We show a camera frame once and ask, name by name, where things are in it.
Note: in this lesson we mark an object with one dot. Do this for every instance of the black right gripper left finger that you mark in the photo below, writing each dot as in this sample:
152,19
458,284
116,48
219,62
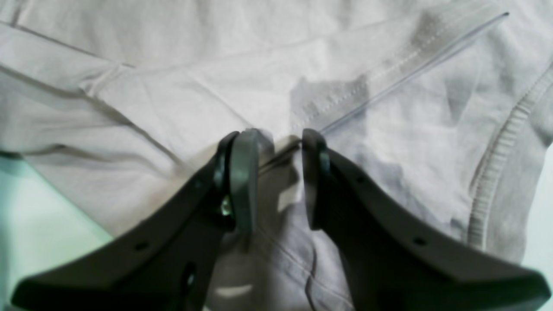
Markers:
166,262

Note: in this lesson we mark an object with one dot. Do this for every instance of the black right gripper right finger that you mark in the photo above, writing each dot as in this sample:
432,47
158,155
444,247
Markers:
395,262

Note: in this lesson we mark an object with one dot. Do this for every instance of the mauve pink T-shirt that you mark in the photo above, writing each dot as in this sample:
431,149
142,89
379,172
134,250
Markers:
445,104

